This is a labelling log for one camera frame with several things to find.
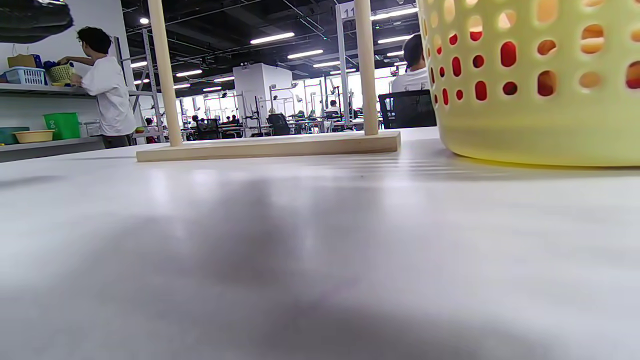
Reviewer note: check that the person's right hand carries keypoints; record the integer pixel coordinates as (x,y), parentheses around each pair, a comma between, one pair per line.
(30,20)

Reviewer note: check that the wooden towel rack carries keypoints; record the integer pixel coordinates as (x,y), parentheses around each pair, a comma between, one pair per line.
(270,145)

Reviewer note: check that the red towel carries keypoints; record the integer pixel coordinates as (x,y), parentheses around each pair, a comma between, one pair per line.
(508,54)

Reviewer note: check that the brown paper bag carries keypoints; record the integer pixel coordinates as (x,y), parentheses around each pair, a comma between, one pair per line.
(22,61)

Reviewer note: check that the blue plastic basket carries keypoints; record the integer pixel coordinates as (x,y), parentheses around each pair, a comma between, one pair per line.
(25,76)

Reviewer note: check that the yellow-green woven basket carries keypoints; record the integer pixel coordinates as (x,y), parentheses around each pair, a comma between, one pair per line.
(61,75)

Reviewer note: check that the grey storage shelf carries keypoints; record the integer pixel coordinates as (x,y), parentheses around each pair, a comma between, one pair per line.
(40,90)

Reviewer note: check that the green plastic bin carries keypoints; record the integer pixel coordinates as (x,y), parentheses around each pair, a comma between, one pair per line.
(62,126)

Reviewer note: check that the yellow plastic bowl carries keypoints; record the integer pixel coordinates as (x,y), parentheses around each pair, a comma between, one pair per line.
(33,136)

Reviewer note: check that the teal box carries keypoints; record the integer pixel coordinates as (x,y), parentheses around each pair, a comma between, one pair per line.
(10,136)

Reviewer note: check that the black mesh office chair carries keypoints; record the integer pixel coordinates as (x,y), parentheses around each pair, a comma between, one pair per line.
(407,110)
(277,124)
(207,129)

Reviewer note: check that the yellow perforated plastic basket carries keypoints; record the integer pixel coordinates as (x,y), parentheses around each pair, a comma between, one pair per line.
(525,125)

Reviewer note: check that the white metal post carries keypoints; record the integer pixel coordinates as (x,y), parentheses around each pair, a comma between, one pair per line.
(342,65)

